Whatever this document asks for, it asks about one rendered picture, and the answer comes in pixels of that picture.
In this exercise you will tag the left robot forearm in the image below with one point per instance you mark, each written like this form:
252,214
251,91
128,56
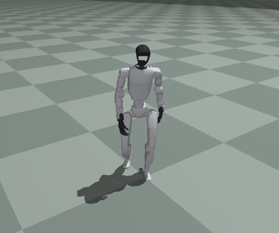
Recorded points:
160,100

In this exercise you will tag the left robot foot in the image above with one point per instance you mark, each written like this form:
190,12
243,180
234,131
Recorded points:
147,175

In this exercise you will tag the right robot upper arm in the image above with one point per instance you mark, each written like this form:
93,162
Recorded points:
123,73

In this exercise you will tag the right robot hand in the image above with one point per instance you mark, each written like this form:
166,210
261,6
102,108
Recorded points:
121,125

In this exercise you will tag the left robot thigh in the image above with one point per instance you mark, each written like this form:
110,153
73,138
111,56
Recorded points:
152,122

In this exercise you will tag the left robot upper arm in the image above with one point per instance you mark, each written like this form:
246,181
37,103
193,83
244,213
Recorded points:
158,80

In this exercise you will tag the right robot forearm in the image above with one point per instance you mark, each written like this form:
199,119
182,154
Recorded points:
119,105

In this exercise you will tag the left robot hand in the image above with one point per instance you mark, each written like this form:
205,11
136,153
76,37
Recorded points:
160,113

